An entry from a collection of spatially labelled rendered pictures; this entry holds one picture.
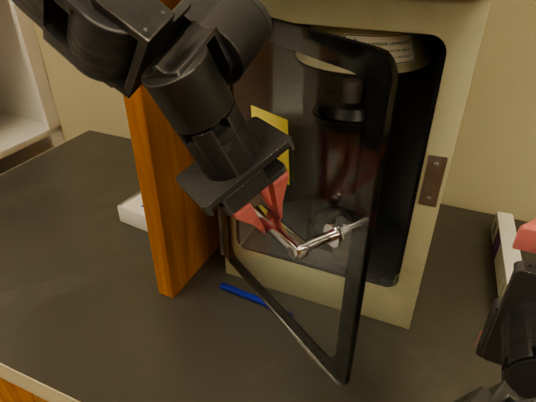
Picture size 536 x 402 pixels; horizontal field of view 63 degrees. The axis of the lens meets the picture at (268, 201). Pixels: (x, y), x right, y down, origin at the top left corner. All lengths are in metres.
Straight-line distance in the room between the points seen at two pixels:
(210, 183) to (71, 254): 0.55
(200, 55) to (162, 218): 0.37
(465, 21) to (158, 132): 0.39
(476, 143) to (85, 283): 0.81
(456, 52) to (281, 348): 0.45
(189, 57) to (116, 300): 0.53
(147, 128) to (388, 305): 0.44
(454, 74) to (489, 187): 0.57
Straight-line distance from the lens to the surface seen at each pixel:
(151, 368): 0.68
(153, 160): 0.62
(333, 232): 0.45
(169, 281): 0.74
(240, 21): 0.39
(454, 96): 0.54
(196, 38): 0.37
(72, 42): 0.38
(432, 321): 0.76
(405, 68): 0.58
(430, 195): 0.59
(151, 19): 0.34
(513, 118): 1.01
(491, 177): 1.06
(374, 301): 0.71
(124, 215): 0.95
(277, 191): 0.42
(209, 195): 0.39
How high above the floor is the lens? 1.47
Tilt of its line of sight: 32 degrees down
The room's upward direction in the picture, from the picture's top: straight up
